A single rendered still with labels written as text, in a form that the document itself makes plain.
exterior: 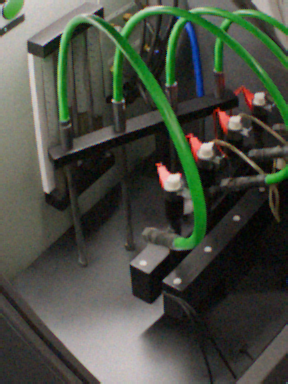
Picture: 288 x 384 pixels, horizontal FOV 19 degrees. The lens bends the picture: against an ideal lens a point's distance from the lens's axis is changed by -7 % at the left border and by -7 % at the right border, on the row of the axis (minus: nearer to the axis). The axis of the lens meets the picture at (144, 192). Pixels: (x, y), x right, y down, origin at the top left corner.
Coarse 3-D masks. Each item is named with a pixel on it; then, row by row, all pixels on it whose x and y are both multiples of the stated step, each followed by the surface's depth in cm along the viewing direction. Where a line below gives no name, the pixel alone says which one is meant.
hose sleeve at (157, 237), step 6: (150, 234) 115; (156, 234) 114; (162, 234) 112; (168, 234) 111; (174, 234) 110; (150, 240) 115; (156, 240) 113; (162, 240) 112; (168, 240) 110; (174, 240) 109; (168, 246) 110; (174, 246) 109
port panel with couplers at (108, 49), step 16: (112, 0) 140; (128, 0) 144; (144, 0) 148; (112, 16) 142; (128, 16) 145; (112, 48) 147; (144, 48) 154; (112, 64) 150; (128, 64) 154; (112, 80) 152
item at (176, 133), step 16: (80, 16) 107; (96, 16) 104; (64, 32) 115; (112, 32) 100; (64, 48) 119; (128, 48) 99; (64, 64) 122; (144, 64) 98; (64, 80) 125; (144, 80) 97; (64, 96) 128; (160, 96) 97; (64, 112) 130; (160, 112) 97; (176, 128) 96; (176, 144) 97; (192, 160) 97; (192, 176) 97; (192, 192) 98; (176, 240) 109; (192, 240) 103
